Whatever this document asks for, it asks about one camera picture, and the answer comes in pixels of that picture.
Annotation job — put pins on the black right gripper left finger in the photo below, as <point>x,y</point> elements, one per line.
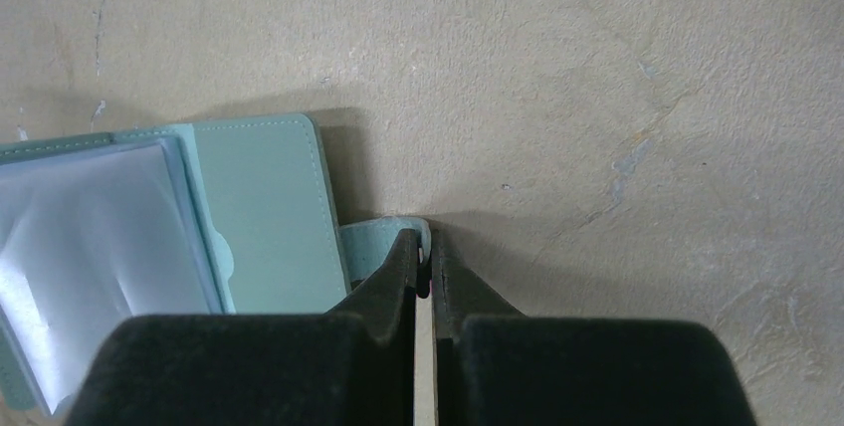
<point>352,365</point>

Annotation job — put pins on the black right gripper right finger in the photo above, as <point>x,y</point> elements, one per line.
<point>498,366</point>

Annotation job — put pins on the green card holder wallet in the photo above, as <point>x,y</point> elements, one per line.
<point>232,216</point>

